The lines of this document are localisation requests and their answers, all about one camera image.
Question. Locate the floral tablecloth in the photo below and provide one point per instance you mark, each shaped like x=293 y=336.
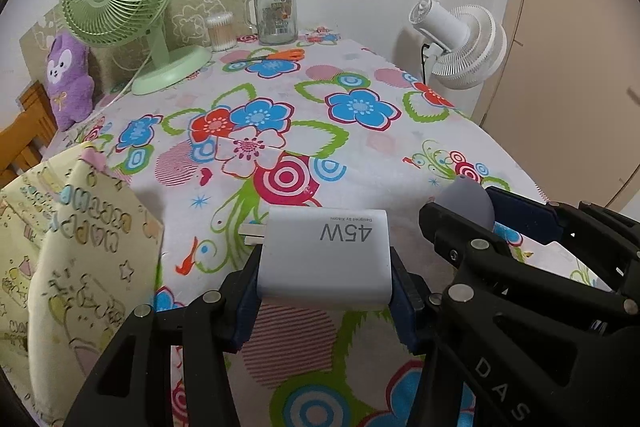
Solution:
x=326 y=123

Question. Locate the glass jar green lid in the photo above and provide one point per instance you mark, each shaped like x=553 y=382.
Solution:
x=273 y=21

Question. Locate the purple plush rabbit toy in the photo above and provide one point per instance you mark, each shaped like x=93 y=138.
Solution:
x=68 y=83

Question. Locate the beige door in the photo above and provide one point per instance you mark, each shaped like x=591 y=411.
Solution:
x=565 y=104

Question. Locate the beige cartoon wall mat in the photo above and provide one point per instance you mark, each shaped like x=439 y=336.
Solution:
x=184 y=24

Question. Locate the white 45W charger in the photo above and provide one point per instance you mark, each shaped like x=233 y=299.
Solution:
x=323 y=258

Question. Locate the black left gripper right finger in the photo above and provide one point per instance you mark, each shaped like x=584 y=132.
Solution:
x=423 y=326

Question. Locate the white standing fan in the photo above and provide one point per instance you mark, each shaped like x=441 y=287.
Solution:
x=462 y=48

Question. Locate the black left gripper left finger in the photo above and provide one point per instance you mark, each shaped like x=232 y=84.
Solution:
x=130 y=384

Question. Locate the lavender round object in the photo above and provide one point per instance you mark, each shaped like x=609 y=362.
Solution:
x=469 y=200

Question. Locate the cotton swab container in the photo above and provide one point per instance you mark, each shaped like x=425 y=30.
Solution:
x=222 y=35

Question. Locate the yellow cartoon fabric storage box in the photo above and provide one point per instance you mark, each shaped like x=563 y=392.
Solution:
x=79 y=251

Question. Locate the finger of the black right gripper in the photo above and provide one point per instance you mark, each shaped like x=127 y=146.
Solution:
x=588 y=244
x=536 y=349

